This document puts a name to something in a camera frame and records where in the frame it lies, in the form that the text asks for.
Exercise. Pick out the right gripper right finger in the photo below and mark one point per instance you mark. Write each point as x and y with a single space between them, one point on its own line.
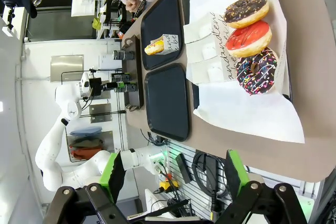
236 174

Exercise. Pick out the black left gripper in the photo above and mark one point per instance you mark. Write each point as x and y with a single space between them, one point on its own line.
96 87

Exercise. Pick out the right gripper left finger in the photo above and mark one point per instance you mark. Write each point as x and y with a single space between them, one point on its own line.
107 171

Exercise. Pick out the black drink can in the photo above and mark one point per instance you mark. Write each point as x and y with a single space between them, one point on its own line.
131 87
121 77
124 55

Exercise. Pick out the yellow glazed donut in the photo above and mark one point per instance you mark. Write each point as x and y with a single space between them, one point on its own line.
153 48

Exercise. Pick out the white script-printed paper donut box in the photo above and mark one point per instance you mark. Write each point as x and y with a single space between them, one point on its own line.
202 30
210 72
170 44
204 52

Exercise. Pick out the chocolate donut with colourful sprinkles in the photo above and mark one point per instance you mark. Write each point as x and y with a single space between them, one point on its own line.
262 77

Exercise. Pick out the red glazed donut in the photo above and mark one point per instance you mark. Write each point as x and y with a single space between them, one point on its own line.
249 39

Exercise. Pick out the chocolate donut with nut crumbs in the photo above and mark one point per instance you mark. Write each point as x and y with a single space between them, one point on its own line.
244 11

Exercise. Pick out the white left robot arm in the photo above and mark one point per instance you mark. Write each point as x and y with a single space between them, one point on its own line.
52 140

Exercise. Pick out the person's right hand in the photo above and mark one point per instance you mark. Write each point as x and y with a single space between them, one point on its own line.
132 3

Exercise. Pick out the brown plastic serving tray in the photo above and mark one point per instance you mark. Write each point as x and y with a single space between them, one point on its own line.
135 77

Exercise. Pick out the red folded cloth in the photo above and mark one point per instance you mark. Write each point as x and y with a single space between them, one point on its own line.
85 153

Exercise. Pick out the dark grey folded cloth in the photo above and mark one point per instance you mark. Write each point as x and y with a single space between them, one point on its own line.
86 143

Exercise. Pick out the blue folded cloth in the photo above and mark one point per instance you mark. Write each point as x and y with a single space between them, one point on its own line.
86 130

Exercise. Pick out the grey slatted panel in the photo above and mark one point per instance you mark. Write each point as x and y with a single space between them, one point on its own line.
197 197

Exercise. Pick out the black power adapter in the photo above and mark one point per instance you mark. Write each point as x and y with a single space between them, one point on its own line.
183 167

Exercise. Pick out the black plastic tray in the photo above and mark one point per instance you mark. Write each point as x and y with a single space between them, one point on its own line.
168 103
162 19

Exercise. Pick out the white paper sheet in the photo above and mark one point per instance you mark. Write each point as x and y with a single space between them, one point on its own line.
236 119

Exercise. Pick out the yellow emergency stop box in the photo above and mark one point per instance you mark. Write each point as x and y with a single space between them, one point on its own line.
168 186

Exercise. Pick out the cluttered background shelf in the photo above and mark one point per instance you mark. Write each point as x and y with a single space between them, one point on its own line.
109 19

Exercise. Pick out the white paper poster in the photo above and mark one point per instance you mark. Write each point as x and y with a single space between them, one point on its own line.
84 5

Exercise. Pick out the black tray under paper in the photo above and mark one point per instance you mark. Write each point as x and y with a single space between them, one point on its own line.
186 3

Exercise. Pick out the small metal wall plate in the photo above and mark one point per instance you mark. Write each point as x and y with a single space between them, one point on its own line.
100 112

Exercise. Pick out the large metal wall plate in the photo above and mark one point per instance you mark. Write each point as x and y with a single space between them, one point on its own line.
67 68

